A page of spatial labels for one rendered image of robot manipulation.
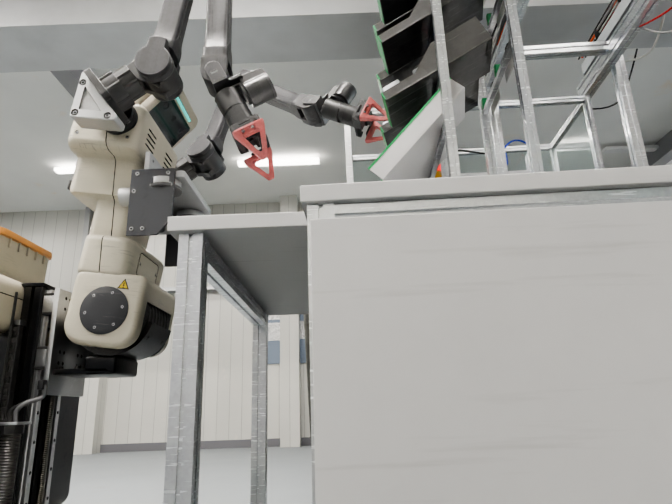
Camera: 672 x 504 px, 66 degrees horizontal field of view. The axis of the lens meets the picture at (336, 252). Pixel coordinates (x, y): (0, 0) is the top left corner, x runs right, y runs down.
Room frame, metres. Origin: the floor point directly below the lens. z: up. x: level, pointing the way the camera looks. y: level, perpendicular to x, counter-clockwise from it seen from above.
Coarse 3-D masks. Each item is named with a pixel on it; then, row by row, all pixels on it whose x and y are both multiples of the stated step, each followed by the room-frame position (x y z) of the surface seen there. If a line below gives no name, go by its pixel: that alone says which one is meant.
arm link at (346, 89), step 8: (336, 88) 1.31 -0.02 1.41; (344, 88) 1.28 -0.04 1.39; (352, 88) 1.29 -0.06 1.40; (312, 96) 1.30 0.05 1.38; (320, 96) 1.28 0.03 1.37; (328, 96) 1.31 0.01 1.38; (344, 96) 1.28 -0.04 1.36; (352, 96) 1.30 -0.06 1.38; (304, 104) 1.30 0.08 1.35; (312, 104) 1.29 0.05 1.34; (320, 104) 1.29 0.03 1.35; (320, 112) 1.31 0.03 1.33; (328, 120) 1.35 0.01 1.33
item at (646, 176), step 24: (624, 168) 0.75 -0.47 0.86; (648, 168) 0.75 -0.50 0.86; (312, 192) 0.78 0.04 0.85; (336, 192) 0.78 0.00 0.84; (360, 192) 0.77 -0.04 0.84; (384, 192) 0.77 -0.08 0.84; (408, 192) 0.77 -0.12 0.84; (432, 192) 0.77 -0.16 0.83; (456, 192) 0.77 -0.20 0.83; (480, 192) 0.77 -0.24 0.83; (504, 192) 0.77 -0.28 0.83; (528, 192) 0.77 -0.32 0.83; (552, 192) 0.78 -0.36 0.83
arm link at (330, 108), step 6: (330, 96) 1.29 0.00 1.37; (336, 96) 1.29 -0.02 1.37; (324, 102) 1.27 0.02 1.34; (330, 102) 1.27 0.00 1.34; (336, 102) 1.27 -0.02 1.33; (342, 102) 1.27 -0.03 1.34; (324, 108) 1.27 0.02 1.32; (330, 108) 1.27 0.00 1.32; (336, 108) 1.27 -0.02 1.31; (324, 114) 1.29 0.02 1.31; (330, 114) 1.28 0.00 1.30; (336, 114) 1.27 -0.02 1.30; (336, 120) 1.29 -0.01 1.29
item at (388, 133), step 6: (474, 84) 1.15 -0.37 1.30; (468, 90) 1.17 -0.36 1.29; (474, 90) 1.18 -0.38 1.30; (468, 96) 1.20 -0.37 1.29; (474, 96) 1.21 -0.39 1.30; (468, 102) 1.22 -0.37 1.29; (474, 102) 1.24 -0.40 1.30; (468, 108) 1.25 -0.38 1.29; (408, 120) 1.18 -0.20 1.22; (384, 126) 1.19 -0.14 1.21; (390, 126) 1.19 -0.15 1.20; (402, 126) 1.20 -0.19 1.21; (384, 132) 1.19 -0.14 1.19; (390, 132) 1.20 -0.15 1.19; (396, 132) 1.21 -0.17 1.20; (384, 138) 1.23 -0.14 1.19; (390, 138) 1.23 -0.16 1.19
